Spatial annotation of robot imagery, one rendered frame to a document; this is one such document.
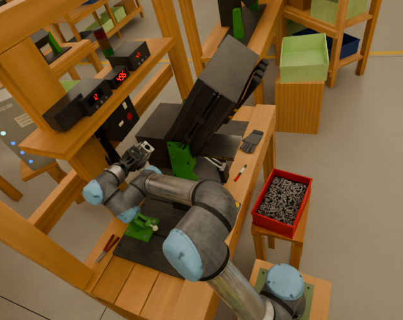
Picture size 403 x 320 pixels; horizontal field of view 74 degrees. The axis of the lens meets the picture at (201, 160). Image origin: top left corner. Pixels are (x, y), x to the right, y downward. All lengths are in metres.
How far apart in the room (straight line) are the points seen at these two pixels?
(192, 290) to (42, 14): 1.20
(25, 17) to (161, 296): 1.18
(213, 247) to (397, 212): 2.14
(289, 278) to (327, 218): 1.54
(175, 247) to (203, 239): 0.06
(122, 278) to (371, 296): 1.61
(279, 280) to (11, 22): 1.17
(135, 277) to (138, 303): 0.12
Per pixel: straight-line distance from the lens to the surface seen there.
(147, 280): 1.38
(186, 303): 1.27
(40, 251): 1.26
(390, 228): 2.53
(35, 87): 1.12
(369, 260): 2.36
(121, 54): 1.38
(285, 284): 0.95
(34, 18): 1.16
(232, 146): 1.37
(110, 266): 1.49
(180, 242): 0.61
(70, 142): 1.07
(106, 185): 0.96
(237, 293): 0.77
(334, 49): 3.56
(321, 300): 1.29
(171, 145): 1.28
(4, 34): 1.09
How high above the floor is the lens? 2.08
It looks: 45 degrees down
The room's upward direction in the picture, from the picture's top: 17 degrees counter-clockwise
